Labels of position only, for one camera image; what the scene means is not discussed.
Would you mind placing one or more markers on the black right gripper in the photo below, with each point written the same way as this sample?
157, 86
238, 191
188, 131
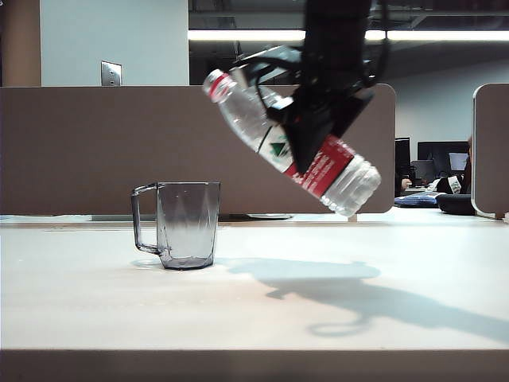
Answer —
322, 103

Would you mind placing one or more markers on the clear red-label water bottle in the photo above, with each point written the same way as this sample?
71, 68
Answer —
242, 115

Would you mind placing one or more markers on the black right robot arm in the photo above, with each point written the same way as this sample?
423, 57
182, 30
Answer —
336, 36

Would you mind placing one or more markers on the clear grey octagonal plastic mug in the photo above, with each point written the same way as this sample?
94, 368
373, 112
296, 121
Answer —
187, 223

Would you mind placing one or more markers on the black computer monitor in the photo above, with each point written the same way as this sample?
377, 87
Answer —
402, 159
437, 153

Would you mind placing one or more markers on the seated background person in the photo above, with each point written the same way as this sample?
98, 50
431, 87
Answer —
406, 185

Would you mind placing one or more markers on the blue cloth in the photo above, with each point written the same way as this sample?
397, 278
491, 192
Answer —
415, 201

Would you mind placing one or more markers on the long ceiling light strip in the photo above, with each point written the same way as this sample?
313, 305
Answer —
238, 36

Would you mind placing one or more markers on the black and white bag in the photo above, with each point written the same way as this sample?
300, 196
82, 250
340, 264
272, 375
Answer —
451, 185

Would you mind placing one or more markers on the brown desk partition panel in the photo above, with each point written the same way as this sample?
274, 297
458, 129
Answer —
491, 151
119, 147

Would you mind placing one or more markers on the brown front edge board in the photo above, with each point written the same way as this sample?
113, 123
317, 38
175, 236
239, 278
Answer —
254, 366

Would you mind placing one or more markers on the metal wall switch plate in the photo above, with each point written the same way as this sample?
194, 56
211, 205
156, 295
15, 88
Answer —
111, 74

